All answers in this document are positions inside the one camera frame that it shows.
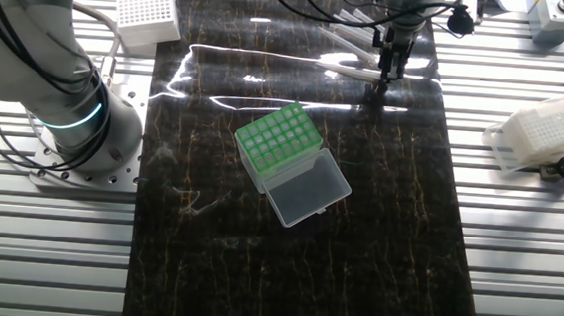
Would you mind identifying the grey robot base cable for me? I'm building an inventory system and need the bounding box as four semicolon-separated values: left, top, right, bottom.
0;102;102;181

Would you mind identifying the grey button control box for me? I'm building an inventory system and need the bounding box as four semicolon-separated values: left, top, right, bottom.
522;0;564;49

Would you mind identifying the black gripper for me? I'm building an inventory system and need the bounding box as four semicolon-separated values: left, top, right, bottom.
379;24;417;83

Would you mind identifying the black marble pattern mat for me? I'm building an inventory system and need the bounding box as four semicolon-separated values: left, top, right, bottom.
121;0;506;316

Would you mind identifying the green pipette tip holder box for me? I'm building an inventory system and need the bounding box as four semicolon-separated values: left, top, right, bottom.
226;97;359;234

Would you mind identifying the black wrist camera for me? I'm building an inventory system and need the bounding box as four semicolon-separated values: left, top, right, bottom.
445;3;477;37

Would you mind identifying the white tip rack clear lid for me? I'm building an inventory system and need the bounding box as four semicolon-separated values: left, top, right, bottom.
110;0;185;53

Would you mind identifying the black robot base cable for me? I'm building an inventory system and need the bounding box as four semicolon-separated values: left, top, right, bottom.
0;0;121;176

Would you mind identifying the grey conduit hose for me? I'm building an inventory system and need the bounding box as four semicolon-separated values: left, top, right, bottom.
66;1;125;87

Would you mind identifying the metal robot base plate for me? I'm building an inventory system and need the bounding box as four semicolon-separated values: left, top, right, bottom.
28;68;153;194

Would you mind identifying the metal corner bracket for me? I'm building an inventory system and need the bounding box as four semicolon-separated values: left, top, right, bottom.
474;0;490;25

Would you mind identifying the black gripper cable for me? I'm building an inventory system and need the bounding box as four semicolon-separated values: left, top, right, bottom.
264;0;388;30
289;0;469;36

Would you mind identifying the white tip rack tilted box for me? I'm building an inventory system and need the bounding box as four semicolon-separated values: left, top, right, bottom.
479;85;564;178

